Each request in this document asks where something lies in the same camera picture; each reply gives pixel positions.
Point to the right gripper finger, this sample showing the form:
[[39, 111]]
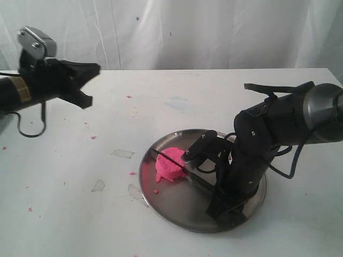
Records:
[[235, 216], [219, 205]]

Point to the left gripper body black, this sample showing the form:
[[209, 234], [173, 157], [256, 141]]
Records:
[[46, 79]]

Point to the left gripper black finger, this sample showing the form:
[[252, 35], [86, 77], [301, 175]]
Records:
[[72, 74], [76, 97]]

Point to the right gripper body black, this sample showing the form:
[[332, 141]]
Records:
[[241, 167]]

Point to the black knife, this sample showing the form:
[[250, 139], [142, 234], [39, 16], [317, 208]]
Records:
[[194, 177]]

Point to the pink play dough lump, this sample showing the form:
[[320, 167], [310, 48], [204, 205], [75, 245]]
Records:
[[167, 169]]

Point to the left robot arm black grey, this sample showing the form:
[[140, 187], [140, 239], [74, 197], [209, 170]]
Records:
[[9, 94]]

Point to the right robot arm black grey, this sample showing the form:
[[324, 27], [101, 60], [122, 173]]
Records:
[[289, 116]]

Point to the round stainless steel plate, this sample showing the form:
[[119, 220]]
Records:
[[183, 202]]

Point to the white backdrop curtain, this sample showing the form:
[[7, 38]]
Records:
[[123, 35]]

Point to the clear tape piece upper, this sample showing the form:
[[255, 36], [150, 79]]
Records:
[[123, 153]]

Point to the clear tape piece by plate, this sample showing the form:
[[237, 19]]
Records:
[[137, 194]]

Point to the clear tape piece lower left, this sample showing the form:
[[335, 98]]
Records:
[[99, 186]]

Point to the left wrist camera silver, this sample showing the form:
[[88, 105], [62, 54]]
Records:
[[36, 43]]

